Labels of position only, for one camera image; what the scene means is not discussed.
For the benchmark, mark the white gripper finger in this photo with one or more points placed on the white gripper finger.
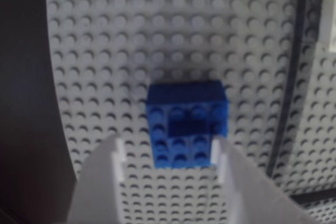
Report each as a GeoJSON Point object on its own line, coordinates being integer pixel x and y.
{"type": "Point", "coordinates": [99, 182]}
{"type": "Point", "coordinates": [246, 195]}

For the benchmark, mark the blue brick cube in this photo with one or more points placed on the blue brick cube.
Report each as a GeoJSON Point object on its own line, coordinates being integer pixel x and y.
{"type": "Point", "coordinates": [183, 119]}

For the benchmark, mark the grey studded baseplate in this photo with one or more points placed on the grey studded baseplate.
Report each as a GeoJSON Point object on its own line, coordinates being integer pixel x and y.
{"type": "Point", "coordinates": [157, 37]}

